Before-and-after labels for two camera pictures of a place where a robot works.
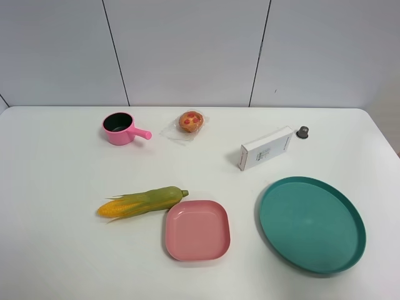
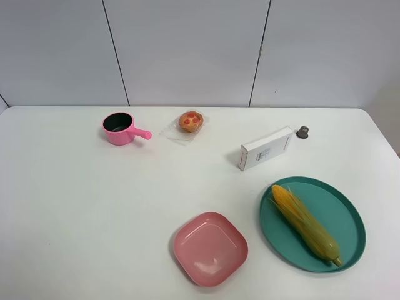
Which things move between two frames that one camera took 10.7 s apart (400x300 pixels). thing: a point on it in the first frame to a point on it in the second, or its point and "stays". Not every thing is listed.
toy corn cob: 135,204 to 324,244
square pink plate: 197,230 to 209,249
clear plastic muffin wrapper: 184,128 stays
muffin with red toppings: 190,121 stays
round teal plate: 312,225 stays
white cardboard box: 265,147 stays
